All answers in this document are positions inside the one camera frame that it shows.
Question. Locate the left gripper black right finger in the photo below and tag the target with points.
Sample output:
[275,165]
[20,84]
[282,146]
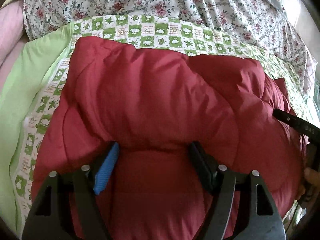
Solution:
[257,216]

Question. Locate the person's right hand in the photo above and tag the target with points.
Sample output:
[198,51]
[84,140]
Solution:
[311,175]

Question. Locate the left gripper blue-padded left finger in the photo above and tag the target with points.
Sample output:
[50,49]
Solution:
[63,196]

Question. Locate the floral rose bedsheet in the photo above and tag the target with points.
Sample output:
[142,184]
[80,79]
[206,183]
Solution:
[262,23]

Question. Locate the red quilted puffer jacket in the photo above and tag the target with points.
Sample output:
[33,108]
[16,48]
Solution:
[154,103]

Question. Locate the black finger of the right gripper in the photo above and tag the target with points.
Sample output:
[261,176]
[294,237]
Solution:
[300,125]

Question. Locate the green white patterned quilt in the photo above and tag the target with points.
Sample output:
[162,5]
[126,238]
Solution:
[32,90]

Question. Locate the pink quilted blanket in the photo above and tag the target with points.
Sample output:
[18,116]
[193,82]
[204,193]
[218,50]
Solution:
[12,39]

